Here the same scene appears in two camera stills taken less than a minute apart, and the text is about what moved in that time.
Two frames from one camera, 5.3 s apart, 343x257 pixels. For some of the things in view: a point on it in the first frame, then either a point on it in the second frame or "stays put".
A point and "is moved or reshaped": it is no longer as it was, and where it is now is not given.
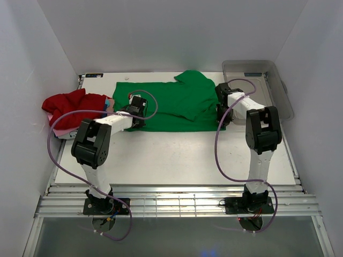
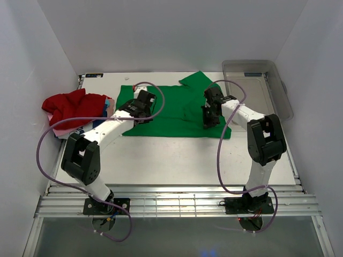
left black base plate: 109,206 stays put
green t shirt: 189,103 is moved or reshaped
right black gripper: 222,116 to 209,112
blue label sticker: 94,75 stays put
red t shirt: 58,105 stays put
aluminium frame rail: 290,201 stays put
